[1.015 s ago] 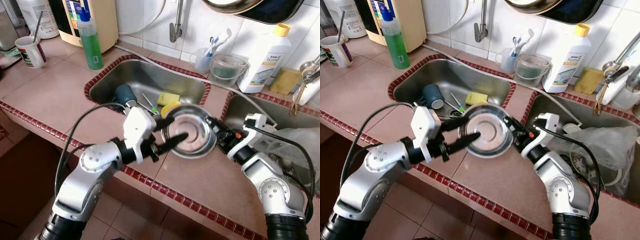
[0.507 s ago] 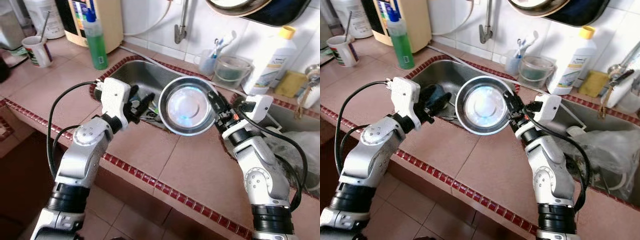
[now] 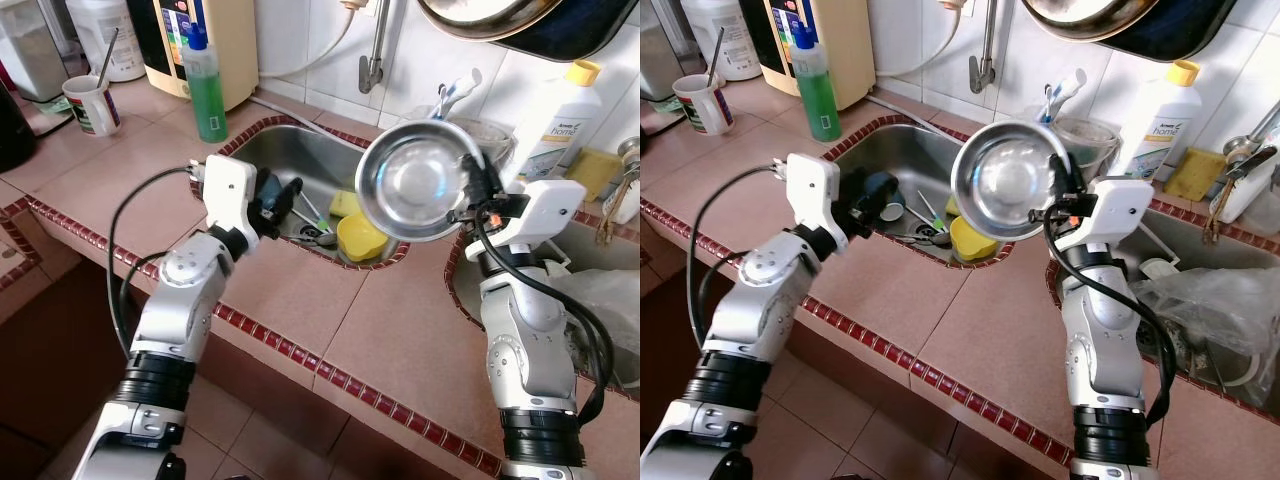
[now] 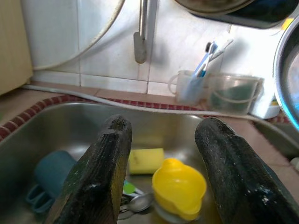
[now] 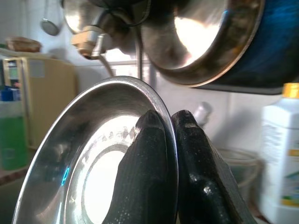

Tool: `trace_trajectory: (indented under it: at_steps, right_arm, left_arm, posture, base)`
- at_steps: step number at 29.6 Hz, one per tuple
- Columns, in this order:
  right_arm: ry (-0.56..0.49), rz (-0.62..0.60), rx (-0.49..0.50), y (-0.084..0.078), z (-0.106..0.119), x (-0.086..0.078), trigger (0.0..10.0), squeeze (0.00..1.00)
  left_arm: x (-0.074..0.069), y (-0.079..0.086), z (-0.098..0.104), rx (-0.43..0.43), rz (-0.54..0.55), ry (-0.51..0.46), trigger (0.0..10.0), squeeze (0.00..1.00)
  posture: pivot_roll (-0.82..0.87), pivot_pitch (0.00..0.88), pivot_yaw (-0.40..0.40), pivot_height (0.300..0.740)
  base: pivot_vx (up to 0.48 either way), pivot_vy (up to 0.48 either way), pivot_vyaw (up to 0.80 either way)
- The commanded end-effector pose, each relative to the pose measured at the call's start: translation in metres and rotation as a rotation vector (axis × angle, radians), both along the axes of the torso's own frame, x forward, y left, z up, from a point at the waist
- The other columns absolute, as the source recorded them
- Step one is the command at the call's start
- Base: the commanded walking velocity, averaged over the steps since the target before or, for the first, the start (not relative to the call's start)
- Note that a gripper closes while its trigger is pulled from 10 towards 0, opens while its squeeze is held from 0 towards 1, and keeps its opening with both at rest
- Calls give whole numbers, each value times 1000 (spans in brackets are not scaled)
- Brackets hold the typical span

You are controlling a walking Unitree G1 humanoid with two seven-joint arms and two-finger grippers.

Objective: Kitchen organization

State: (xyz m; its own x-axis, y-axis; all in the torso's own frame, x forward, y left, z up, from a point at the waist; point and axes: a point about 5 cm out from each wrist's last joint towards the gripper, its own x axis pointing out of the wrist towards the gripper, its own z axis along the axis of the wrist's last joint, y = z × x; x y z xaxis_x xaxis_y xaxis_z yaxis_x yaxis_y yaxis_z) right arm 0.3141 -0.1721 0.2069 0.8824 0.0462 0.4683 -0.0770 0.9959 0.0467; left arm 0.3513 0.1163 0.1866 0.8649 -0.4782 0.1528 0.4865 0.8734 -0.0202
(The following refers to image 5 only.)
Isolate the beige water purifier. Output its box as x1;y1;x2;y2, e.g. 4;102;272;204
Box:
1;57;78;150

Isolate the brown woven basket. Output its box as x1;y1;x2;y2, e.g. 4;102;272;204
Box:
5;36;43;53

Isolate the curved white tap hose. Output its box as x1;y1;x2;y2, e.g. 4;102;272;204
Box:
71;25;117;78

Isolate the hanging steel ladle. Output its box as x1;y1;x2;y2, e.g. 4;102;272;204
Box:
41;0;60;37

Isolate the hanging steel pan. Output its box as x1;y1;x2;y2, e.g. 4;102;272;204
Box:
140;0;299;95

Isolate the round steel plate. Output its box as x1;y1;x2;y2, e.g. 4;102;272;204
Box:
10;76;180;224

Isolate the white bottle yellow cap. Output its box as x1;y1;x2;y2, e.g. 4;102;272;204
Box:
258;83;299;220

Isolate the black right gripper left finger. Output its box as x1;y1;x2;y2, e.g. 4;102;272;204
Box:
106;109;175;224

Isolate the green dish soap bottle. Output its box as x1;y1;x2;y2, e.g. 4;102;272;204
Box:
0;85;30;171

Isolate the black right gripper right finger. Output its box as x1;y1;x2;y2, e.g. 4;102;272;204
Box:
171;110;257;224

